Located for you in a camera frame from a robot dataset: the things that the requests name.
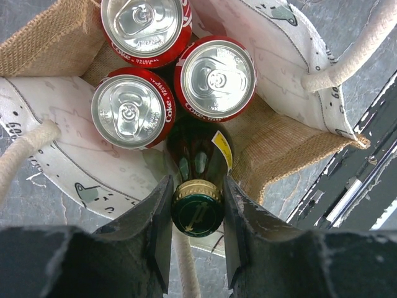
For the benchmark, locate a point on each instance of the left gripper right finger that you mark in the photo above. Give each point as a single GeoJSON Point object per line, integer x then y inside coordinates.
{"type": "Point", "coordinates": [267, 257]}

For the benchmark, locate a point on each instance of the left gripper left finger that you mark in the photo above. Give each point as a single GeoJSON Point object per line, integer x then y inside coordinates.
{"type": "Point", "coordinates": [128, 257]}

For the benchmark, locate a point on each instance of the red cola can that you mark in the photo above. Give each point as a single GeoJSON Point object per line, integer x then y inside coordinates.
{"type": "Point", "coordinates": [215, 78]}
{"type": "Point", "coordinates": [148, 34]}
{"type": "Point", "coordinates": [133, 108]}

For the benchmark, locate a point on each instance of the canvas tote bag cat print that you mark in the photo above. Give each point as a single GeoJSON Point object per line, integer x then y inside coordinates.
{"type": "Point", "coordinates": [51, 67]}

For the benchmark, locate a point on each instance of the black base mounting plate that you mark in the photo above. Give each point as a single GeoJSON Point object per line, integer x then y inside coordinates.
{"type": "Point", "coordinates": [357, 189]}

